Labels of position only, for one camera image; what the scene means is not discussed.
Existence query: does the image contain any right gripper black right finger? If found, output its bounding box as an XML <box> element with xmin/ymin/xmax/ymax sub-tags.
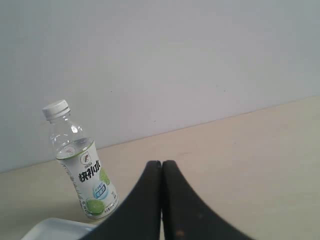
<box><xmin>161</xmin><ymin>160</ymin><xmax>251</xmax><ymax>240</ymax></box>

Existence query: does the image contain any white bottle cap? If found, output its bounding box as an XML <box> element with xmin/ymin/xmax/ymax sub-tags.
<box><xmin>42</xmin><ymin>99</ymin><xmax>70</xmax><ymax>121</ymax></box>

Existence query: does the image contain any white plastic tray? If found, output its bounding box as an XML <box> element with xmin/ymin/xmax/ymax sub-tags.
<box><xmin>21</xmin><ymin>217</ymin><xmax>96</xmax><ymax>240</ymax></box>

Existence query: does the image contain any clear plastic water bottle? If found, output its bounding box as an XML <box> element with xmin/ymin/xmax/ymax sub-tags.
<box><xmin>49</xmin><ymin>112</ymin><xmax>119</xmax><ymax>220</ymax></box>

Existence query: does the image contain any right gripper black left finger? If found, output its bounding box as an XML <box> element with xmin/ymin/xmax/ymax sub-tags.
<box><xmin>83</xmin><ymin>160</ymin><xmax>162</xmax><ymax>240</ymax></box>

